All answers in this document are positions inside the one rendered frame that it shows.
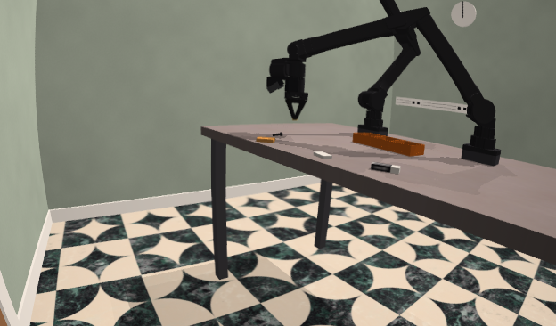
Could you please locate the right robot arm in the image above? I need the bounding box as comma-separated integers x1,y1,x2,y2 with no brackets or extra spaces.
358,0,421,132

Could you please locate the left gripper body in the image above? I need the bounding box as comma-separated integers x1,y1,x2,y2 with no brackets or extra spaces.
284,77,308,100

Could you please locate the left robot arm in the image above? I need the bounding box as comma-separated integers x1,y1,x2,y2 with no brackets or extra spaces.
267,7,501,156

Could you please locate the orange rack of bins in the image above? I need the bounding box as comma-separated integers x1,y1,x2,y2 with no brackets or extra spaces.
353,133,425,157

